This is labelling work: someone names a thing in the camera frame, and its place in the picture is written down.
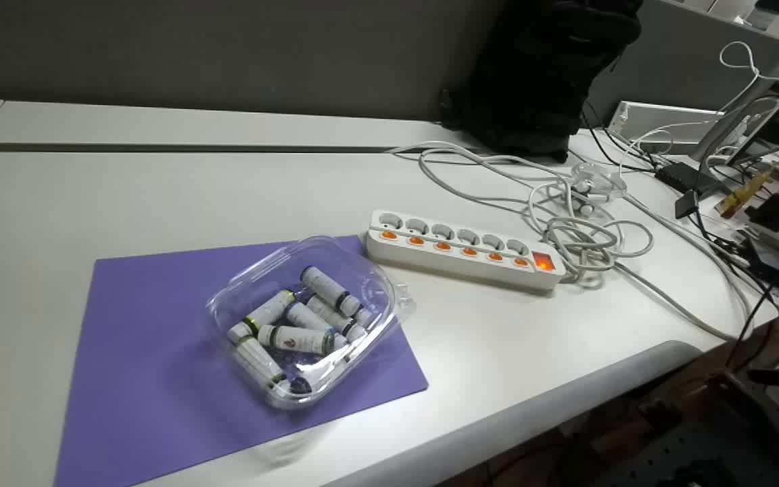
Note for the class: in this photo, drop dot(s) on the clear plastic clamshell container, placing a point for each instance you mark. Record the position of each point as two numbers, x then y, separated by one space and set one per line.
362 287

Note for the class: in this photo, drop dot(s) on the white power strip orange switches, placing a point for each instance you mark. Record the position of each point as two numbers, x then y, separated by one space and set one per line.
461 258

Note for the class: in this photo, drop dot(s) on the white tube with black band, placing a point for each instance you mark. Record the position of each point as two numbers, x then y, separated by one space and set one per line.
339 314
326 285
269 313
257 367
307 317
295 339

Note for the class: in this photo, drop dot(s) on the black bag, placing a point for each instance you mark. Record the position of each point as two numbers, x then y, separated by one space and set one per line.
534 71

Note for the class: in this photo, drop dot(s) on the purple rectangular mat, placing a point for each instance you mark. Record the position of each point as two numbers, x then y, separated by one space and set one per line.
147 362

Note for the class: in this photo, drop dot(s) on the white flat box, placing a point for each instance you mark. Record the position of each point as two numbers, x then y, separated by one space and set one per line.
664 122

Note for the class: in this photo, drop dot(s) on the black flat device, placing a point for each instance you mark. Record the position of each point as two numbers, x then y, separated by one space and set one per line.
687 178

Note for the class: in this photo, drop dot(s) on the yellow wooden stick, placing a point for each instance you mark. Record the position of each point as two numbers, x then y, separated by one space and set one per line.
741 193

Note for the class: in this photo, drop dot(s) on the grey monitor stand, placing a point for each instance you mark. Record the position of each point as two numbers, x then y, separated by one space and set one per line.
749 110

